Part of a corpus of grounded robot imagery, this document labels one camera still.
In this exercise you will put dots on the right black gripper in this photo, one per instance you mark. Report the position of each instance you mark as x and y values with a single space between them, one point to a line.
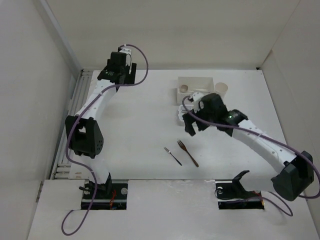
188 120

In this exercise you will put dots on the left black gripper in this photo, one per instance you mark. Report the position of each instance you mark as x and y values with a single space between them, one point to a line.
130 78

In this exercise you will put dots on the brown fork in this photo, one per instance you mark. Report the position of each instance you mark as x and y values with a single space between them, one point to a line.
183 147

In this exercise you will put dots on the beige wooden spoon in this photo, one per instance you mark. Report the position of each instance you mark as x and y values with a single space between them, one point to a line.
185 88

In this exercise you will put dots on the small silver fork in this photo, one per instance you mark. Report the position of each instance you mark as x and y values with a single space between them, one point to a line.
170 153

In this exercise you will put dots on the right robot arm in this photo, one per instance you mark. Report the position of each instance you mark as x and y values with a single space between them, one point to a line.
294 170

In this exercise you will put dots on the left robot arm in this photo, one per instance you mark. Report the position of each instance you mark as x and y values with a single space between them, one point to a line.
84 135

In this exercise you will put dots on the white perforated basket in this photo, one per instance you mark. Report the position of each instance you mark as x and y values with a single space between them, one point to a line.
180 112

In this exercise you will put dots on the white rectangular bin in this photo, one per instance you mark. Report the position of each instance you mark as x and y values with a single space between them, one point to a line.
189 85

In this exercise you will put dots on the white paper cup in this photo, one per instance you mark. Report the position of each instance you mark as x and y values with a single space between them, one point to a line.
221 89

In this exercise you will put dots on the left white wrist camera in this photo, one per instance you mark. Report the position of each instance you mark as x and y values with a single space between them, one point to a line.
125 50

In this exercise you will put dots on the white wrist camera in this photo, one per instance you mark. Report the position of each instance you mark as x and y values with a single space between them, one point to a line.
196 98
125 50

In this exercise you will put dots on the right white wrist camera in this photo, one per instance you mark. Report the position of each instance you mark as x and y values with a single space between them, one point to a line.
196 98

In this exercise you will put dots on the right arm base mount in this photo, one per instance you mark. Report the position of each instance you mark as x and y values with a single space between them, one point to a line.
231 195

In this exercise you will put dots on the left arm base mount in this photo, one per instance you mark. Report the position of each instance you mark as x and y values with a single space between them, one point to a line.
114 198

